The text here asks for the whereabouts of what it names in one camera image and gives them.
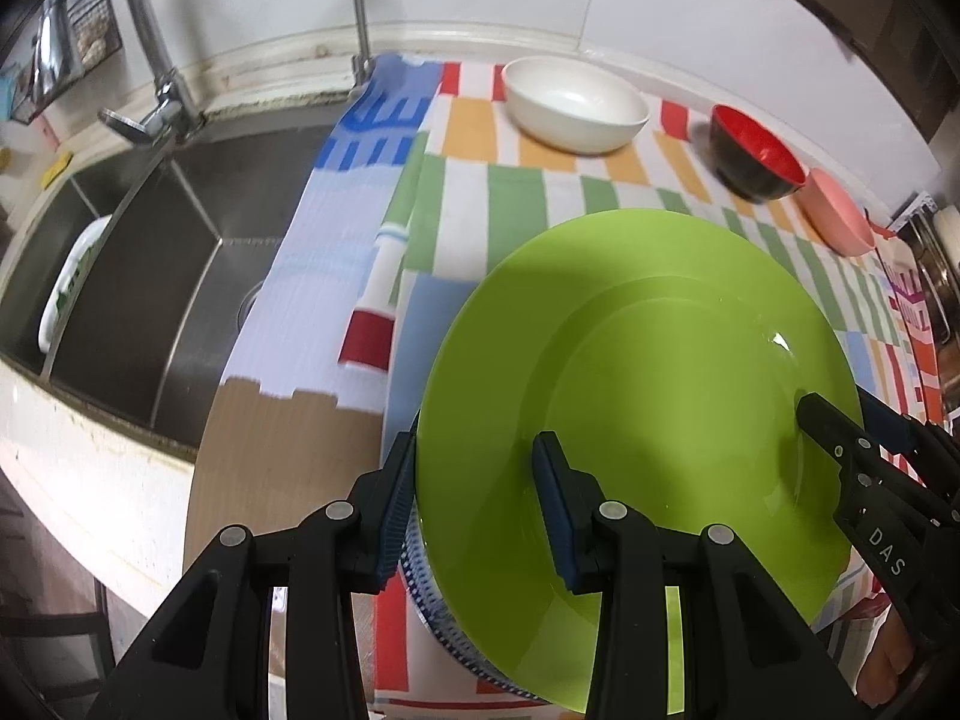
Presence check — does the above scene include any white bowl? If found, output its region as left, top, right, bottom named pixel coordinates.
left=501, top=56, right=650, bottom=155

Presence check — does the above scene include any white plastic tub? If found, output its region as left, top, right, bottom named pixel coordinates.
left=37, top=214, right=113, bottom=353

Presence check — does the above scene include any blue and tan printed towel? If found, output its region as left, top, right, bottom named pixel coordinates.
left=184, top=52, right=443, bottom=578

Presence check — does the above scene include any thin gooseneck faucet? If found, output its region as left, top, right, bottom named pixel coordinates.
left=214, top=0, right=376, bottom=87

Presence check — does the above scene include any red and black bowl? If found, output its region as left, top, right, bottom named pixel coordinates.
left=709, top=103, right=807, bottom=203

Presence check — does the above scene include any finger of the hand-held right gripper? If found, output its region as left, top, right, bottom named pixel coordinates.
left=795, top=390, right=884, bottom=524
left=861, top=387, right=960, bottom=520

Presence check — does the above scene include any colourful striped tablecloth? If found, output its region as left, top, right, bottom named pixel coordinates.
left=371, top=56, right=938, bottom=717

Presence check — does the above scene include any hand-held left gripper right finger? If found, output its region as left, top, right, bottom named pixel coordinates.
left=531, top=431, right=856, bottom=720

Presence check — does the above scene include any person's right hand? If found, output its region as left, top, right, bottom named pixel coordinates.
left=859, top=607, right=917, bottom=710

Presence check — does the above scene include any large chrome faucet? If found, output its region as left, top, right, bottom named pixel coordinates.
left=97, top=0, right=203, bottom=147

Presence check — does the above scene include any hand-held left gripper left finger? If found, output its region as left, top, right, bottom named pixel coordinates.
left=86, top=427, right=417, bottom=720

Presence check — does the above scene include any black wire basket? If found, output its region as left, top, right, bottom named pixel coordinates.
left=64, top=0, right=125, bottom=68

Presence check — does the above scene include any pink bowl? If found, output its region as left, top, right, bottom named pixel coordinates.
left=793, top=167, right=877, bottom=256

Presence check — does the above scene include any green plate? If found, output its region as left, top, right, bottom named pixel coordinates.
left=415, top=210, right=863, bottom=716

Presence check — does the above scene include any metal dish rack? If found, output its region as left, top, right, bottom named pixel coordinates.
left=892, top=195, right=960, bottom=361

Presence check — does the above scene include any stainless steel sink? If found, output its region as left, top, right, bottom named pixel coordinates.
left=0, top=120, right=346, bottom=458

